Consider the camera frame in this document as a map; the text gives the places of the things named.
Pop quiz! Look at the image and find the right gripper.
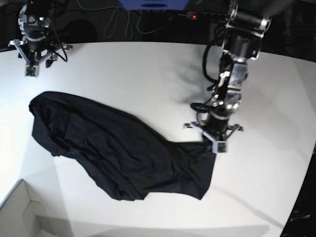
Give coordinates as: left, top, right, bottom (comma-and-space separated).
26, 37, 41, 61

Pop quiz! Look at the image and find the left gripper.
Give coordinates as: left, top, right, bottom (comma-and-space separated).
206, 111, 229, 138

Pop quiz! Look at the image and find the black t-shirt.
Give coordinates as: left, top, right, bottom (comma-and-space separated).
29, 91, 216, 201

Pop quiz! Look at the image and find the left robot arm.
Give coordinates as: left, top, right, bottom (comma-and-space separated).
190, 0, 271, 141

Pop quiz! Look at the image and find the blue box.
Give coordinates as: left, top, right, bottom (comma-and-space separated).
119, 0, 189, 10

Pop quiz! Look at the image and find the white cardboard box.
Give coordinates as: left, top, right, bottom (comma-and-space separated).
0, 179, 74, 237

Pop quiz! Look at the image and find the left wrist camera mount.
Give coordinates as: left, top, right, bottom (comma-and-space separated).
184, 122, 244, 154

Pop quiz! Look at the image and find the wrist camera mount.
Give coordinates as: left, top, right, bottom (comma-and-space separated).
8, 39, 73, 78
184, 122, 244, 154

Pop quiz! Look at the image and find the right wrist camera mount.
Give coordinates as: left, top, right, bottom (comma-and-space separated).
8, 39, 73, 78

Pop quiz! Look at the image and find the white looped cable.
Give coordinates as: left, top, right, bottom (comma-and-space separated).
75, 0, 173, 39

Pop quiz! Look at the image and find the white power strip red switch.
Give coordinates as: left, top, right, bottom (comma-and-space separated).
186, 11, 227, 23

